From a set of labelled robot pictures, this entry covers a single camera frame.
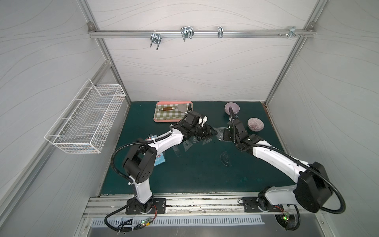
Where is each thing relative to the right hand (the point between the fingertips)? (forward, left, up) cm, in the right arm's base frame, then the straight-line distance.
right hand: (227, 129), depth 85 cm
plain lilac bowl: (+30, -11, -12) cm, 34 cm away
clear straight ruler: (-8, +31, -15) cm, 35 cm away
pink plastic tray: (+33, +42, -13) cm, 55 cm away
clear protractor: (-12, 0, -16) cm, 20 cm away
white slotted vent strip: (-46, +46, -15) cm, 66 cm away
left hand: (-5, +6, +2) cm, 8 cm away
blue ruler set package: (-14, +40, -14) cm, 45 cm away
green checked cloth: (+21, +39, -13) cm, 47 cm away
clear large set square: (-5, +25, -16) cm, 30 cm away
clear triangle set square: (0, +12, -15) cm, 19 cm away
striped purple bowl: (+15, -24, -14) cm, 31 cm away
